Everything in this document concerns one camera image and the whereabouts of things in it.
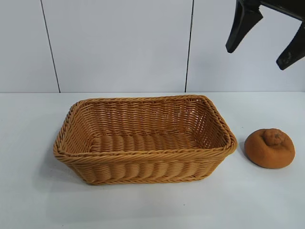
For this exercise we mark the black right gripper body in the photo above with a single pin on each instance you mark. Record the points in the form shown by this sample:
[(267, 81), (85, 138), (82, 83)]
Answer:
[(286, 4)]

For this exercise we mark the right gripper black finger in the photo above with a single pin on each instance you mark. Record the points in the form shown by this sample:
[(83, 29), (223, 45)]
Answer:
[(291, 53), (241, 26)]

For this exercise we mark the tan woven wicker basket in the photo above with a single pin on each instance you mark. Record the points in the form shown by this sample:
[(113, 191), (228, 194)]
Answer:
[(143, 167)]

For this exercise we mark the brown round bread bun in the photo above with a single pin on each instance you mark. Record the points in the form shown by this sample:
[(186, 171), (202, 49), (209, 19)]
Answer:
[(262, 153)]

